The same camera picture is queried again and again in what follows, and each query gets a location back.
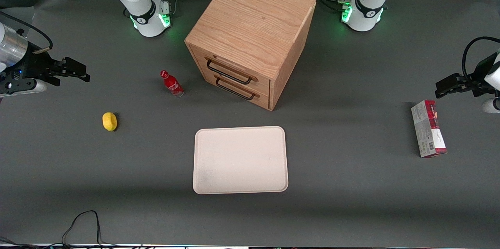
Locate beige plastic tray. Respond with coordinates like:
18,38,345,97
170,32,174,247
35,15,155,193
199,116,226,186
193,126,289,195

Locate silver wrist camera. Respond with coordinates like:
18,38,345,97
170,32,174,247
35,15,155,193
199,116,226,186
482,98,500,114
0,78,48,97

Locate black looped cable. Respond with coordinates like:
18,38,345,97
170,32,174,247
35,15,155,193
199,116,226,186
61,210,104,247

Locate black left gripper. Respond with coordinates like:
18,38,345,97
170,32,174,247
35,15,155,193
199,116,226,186
435,56,499,99

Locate red plaid cardboard box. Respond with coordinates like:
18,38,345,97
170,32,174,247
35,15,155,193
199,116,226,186
411,100,448,159

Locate wooden drawer cabinet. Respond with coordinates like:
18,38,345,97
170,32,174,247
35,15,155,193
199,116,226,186
184,0,317,111

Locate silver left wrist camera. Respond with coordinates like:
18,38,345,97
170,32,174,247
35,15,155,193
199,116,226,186
482,98,500,114

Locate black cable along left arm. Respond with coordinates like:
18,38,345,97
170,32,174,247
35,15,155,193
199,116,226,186
462,37,500,78

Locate red coke bottle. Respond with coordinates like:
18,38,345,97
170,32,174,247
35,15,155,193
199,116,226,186
160,70,185,98

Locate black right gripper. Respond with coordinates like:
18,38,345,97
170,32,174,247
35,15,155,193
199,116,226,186
16,54,91,86

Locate black metal drawer handle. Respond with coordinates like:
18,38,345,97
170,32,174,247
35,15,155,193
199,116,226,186
215,77,255,101
206,59,252,85

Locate black left arm base cables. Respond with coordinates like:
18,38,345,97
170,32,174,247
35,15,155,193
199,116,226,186
299,0,352,13

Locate wooden drawer front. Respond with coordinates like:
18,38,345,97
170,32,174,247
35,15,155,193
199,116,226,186
193,48,271,95
202,70,271,109

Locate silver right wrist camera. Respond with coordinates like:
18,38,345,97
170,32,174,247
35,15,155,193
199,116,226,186
0,78,48,97

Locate yellow lemon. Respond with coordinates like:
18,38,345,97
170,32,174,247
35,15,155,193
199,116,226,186
102,112,118,132

